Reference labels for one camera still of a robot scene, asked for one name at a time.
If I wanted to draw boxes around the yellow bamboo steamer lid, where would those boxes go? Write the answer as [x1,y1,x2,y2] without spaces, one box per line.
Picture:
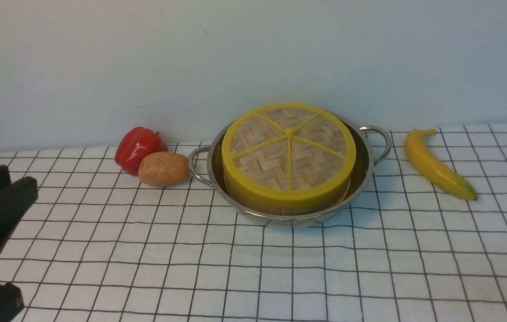
[221,103,356,190]

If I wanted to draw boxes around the red bell pepper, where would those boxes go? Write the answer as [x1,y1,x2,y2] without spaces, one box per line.
[114,127,169,177]

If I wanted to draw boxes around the yellow banana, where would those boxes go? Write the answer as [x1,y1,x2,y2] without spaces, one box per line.
[403,129,478,200]

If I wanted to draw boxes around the white checkered tablecloth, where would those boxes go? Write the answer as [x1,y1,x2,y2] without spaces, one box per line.
[0,124,507,322]

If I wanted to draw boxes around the brown potato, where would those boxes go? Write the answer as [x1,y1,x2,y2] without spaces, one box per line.
[138,152,191,187]

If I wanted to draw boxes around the yellow rimmed bamboo steamer basket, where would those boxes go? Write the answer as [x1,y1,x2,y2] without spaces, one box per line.
[223,170,352,216]

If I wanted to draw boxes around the stainless steel pot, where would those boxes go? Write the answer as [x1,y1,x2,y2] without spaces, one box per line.
[188,114,393,229]

